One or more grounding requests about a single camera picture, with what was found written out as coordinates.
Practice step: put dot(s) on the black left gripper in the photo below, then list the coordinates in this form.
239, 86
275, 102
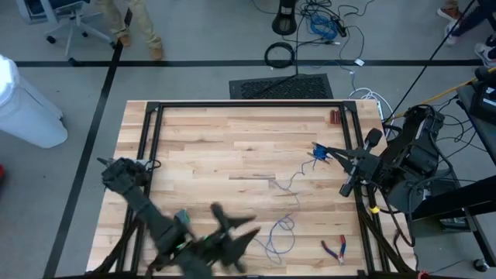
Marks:
222, 248

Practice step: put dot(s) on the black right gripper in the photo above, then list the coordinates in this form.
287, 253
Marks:
368, 166

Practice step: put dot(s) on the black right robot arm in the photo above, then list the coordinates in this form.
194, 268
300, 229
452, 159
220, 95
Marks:
410, 147

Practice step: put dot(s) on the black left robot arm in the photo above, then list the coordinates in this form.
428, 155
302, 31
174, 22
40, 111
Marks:
143, 209

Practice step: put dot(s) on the small red block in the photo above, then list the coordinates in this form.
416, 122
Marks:
335, 117

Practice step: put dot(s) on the white power strip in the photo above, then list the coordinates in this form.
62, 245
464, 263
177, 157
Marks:
379, 110

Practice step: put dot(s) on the black perforated floor mat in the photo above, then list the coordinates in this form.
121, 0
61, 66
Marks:
279, 88

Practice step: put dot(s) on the small white adapter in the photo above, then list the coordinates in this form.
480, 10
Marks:
359, 62

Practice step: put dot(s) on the black slanted pole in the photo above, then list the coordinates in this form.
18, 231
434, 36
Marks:
418, 75

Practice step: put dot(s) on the black side table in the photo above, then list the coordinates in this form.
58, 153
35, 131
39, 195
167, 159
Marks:
453, 197

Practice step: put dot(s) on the black power strip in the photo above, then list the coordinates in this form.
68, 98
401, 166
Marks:
341, 28

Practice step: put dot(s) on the grey side table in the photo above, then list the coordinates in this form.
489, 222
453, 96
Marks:
480, 139

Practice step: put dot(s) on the black cylindrical bin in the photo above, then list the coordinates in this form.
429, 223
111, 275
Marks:
284, 23

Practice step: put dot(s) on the black equipment case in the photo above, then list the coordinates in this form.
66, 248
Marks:
484, 104

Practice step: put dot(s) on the black round foot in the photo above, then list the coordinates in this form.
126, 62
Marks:
481, 265

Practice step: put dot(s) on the person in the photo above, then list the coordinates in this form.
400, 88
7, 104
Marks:
470, 19
449, 11
147, 23

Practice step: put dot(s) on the white trash bin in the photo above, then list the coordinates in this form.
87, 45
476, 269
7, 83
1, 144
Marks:
27, 112

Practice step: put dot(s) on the white blue office chair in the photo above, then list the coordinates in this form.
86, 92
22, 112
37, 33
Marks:
71, 15

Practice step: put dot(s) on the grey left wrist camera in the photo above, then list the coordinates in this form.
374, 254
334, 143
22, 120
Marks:
193, 265

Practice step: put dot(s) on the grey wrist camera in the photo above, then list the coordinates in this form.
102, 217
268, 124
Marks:
405, 195
193, 265

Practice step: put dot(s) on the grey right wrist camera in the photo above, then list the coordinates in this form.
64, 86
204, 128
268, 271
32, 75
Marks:
405, 195

